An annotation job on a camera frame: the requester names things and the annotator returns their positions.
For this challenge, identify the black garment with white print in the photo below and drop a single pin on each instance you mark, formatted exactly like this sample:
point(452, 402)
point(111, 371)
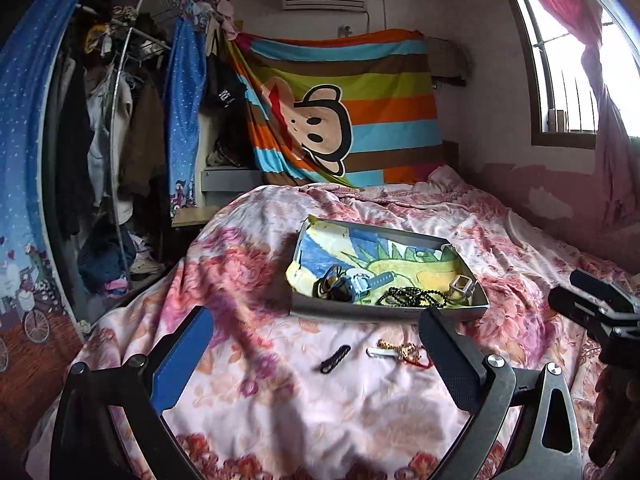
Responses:
point(225, 90)

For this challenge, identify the grey shelf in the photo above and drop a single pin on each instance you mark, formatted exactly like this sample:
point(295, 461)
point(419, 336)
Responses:
point(230, 180)

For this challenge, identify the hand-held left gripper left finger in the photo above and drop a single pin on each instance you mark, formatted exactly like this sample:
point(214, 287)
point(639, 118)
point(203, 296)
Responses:
point(175, 360)

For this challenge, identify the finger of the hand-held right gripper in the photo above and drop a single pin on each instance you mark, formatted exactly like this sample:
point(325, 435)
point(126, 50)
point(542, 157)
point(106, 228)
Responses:
point(575, 307)
point(605, 292)

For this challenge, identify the white hair clip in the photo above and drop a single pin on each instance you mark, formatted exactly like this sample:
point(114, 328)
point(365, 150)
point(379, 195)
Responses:
point(380, 353)

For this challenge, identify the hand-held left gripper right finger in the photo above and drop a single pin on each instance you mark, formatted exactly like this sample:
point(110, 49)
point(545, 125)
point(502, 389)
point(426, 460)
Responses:
point(450, 360)

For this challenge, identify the row of hanging clothes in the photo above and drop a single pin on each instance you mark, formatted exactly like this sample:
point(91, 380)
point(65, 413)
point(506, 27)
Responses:
point(115, 120)

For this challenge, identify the barred window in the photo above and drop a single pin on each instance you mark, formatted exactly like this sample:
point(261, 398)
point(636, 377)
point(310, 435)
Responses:
point(565, 75)

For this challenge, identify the pink curtain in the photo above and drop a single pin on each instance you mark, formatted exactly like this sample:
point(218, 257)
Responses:
point(612, 160)

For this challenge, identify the metal clothes rack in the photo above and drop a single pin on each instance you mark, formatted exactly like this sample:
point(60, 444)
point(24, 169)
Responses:
point(117, 85)

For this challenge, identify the narrow blue dotted wardrobe curtain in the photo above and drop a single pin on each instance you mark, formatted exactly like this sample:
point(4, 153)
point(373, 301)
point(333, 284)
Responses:
point(185, 110)

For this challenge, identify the white square buckle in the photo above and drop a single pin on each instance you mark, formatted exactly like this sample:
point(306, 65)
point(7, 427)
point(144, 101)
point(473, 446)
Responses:
point(460, 290)

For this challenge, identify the wooden headboard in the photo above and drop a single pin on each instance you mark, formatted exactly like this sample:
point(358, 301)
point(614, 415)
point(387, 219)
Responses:
point(451, 152)

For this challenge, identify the brown wall shelf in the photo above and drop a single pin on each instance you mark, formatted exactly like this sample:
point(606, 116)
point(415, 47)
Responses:
point(450, 60)

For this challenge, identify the wooden board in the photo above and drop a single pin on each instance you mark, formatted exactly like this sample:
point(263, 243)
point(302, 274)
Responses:
point(197, 216)

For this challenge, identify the striped monkey printed cloth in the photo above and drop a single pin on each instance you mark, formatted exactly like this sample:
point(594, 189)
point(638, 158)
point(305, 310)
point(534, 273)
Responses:
point(380, 100)

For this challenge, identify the blue smartwatch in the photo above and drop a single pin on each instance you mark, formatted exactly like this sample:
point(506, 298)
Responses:
point(367, 282)

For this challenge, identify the floral pink blanket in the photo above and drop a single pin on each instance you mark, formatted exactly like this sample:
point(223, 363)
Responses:
point(280, 400)

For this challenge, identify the pile of clothes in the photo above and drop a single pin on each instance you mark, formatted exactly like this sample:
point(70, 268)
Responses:
point(107, 260)

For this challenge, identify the black hair clip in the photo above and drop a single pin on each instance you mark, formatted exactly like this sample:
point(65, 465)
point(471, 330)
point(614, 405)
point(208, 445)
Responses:
point(335, 360)

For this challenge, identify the wide blue dotted wardrobe curtain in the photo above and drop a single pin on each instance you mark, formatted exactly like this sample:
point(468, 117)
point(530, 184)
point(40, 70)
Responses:
point(25, 160)

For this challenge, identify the cardboard box with crayon drawing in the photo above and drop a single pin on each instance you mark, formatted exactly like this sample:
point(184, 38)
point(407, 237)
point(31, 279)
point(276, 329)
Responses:
point(350, 245)

